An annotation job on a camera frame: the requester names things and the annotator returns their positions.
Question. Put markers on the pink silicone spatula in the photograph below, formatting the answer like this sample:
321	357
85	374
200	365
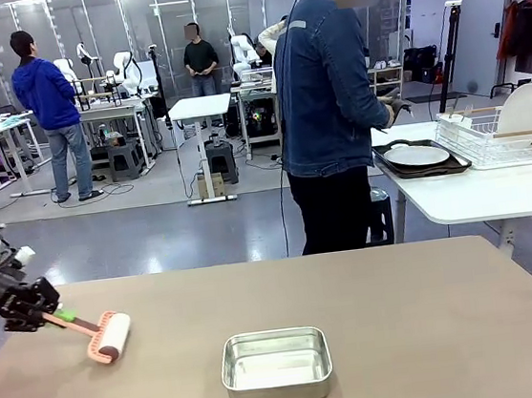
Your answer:
113	336

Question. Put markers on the large white dinner plate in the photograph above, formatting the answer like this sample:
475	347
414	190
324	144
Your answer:
417	155

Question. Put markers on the dark brown serving tray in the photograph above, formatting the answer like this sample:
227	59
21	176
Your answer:
459	165

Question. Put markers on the person's right forearm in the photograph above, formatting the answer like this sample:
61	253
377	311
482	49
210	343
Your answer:
361	106

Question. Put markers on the small white robot arm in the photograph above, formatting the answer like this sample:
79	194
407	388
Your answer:
66	70
125	66
242	50
82	51

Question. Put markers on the person's left hand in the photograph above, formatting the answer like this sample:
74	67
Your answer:
388	95

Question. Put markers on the person's right hand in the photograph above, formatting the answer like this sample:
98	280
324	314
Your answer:
397	107

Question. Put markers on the teal cloth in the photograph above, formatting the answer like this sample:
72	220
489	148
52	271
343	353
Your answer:
14	120

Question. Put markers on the cardboard box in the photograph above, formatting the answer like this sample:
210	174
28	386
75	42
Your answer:
209	186

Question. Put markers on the person in blue hoodie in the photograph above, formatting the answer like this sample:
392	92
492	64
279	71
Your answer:
47	94

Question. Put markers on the rectangular metal pan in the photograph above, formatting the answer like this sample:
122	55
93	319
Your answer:
276	371

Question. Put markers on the white standing table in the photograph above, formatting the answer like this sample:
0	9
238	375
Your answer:
200	105

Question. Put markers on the black computer tower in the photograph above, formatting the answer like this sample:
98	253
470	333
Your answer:
259	118

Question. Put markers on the person in black sweater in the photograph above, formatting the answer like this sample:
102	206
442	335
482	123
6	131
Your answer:
201	57

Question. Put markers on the white desk with computer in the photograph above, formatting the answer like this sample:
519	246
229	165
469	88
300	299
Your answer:
253	87

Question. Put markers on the person in cream sweater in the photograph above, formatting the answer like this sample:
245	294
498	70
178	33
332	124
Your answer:
269	35

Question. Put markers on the person in denim jacket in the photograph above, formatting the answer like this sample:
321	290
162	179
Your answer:
320	82

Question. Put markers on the white low shelf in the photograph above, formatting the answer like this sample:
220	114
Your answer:
389	80

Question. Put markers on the white shoe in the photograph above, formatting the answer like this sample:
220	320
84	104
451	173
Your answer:
379	65
394	63

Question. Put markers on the black bag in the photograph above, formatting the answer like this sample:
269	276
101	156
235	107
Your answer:
421	63

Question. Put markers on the white side table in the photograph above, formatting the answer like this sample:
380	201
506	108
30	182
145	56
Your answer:
486	193

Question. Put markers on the black tripod with white head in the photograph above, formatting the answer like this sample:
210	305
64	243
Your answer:
453	3

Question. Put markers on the grey door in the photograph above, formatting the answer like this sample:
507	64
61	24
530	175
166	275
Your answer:
483	40

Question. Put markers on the white plate standing upright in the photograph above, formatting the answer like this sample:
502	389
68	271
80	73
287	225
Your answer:
523	112

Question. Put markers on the orange jacket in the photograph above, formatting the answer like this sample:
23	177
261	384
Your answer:
509	32

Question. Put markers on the white desk with frame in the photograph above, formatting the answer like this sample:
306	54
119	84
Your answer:
107	112

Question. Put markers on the black camera tripod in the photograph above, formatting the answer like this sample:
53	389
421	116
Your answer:
155	67

